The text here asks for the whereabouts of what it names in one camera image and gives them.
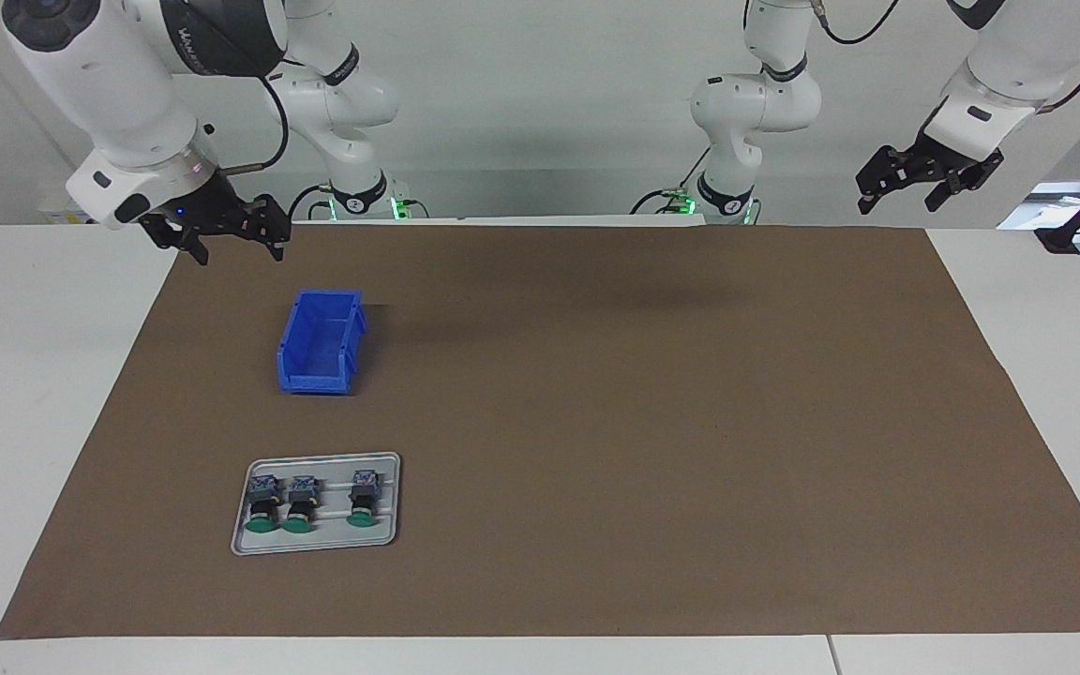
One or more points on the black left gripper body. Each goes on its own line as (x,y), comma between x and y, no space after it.
(943,155)

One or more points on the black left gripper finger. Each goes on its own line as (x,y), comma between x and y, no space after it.
(962,183)
(887,173)

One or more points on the blue plastic storage bin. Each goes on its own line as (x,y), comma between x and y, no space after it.
(315,361)

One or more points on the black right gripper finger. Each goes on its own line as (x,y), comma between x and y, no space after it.
(182,236)
(270,220)

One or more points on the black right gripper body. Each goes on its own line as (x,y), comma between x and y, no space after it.
(202,206)

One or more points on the brown table mat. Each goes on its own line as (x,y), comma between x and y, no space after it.
(596,525)

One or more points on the small white box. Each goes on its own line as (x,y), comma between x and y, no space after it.
(52,214)

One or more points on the grey metal tray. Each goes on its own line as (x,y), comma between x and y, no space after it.
(334,539)

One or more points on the green push button switch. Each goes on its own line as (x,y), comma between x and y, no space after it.
(300,511)
(364,502)
(262,511)

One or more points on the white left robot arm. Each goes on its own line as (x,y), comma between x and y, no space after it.
(756,103)

